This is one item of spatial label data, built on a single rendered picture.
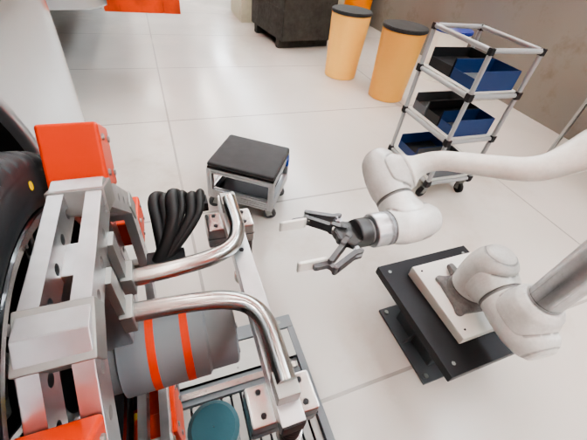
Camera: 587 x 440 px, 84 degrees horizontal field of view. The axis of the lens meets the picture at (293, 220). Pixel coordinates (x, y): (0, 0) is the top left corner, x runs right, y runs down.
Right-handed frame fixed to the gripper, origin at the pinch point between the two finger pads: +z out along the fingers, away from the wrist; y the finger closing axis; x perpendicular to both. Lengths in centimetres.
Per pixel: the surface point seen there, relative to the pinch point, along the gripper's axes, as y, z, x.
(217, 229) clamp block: -2.6, 17.5, 11.8
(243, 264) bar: -14.3, 15.3, 14.8
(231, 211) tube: -5.1, 15.2, 18.1
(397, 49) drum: 241, -193, -29
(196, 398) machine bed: 0, 29, -76
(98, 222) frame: -15.3, 32.4, 28.8
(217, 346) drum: -22.4, 21.2, 5.7
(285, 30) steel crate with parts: 405, -136, -56
